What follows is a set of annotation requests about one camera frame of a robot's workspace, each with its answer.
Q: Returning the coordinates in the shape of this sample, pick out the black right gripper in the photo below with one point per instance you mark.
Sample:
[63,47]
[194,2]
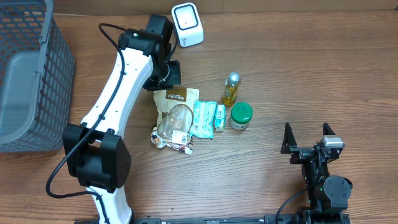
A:
[306,151]

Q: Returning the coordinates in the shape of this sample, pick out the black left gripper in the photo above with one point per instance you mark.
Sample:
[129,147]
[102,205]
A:
[175,66]

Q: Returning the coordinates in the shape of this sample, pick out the brown snack packet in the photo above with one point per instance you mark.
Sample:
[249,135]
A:
[175,118]

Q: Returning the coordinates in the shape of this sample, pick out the teal white snack packet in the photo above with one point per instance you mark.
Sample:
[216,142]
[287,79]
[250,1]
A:
[203,117]

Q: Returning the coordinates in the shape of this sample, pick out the teal tissue pack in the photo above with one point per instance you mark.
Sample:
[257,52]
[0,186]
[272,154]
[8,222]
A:
[220,118]

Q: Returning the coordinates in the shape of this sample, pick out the silver round ball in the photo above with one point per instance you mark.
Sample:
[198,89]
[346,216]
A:
[230,89]

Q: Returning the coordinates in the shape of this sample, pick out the green lid white jar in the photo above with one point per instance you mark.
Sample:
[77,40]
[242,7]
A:
[241,115]

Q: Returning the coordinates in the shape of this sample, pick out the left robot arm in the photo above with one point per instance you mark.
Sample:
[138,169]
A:
[95,152]

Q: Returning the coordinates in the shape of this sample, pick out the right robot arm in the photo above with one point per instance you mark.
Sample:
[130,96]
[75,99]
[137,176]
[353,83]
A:
[327,194]

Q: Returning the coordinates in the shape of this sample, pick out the white barcode scanner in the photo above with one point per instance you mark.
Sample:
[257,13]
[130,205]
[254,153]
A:
[187,24]

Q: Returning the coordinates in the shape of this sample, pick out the grey plastic mesh basket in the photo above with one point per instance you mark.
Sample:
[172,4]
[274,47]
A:
[37,76]

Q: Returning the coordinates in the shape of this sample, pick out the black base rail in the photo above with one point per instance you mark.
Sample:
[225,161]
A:
[267,219]

